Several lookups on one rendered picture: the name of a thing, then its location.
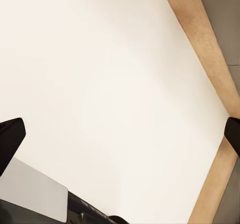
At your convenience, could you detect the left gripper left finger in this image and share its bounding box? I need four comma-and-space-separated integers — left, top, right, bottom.
0, 117, 26, 177

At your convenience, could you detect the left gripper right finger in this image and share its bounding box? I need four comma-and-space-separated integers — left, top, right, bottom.
224, 117, 240, 157

